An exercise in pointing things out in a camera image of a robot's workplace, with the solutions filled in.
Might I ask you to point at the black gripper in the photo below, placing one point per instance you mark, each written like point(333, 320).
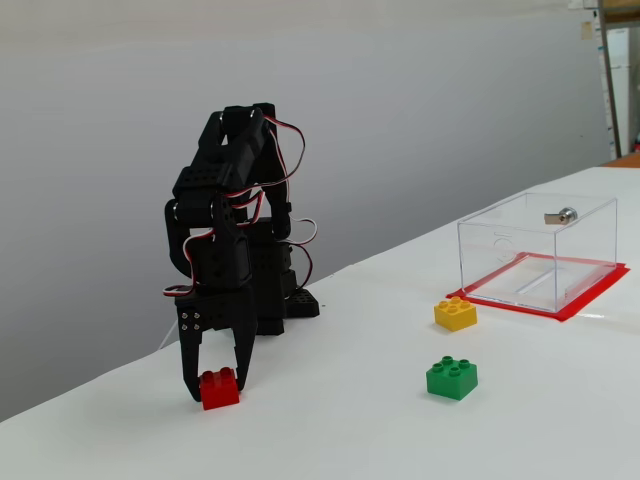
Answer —
point(219, 312)

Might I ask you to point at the red lego brick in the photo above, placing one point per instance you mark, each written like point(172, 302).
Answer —
point(219, 392)

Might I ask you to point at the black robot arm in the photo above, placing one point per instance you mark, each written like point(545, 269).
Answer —
point(200, 180)

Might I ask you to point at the green lego brick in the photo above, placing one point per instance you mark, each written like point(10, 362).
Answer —
point(451, 381)

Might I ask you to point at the yellow lego brick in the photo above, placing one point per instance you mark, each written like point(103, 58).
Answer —
point(455, 316)

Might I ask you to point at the transparent plastic box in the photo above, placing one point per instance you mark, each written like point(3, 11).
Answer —
point(510, 260)

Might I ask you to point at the metal box lock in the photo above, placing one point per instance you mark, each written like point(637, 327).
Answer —
point(565, 216)

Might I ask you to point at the beige paper note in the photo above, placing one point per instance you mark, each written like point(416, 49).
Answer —
point(586, 31)

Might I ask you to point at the red tape frame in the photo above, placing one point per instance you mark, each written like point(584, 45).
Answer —
point(590, 295)

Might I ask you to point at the metal shelf post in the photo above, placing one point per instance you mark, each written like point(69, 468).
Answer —
point(609, 75)

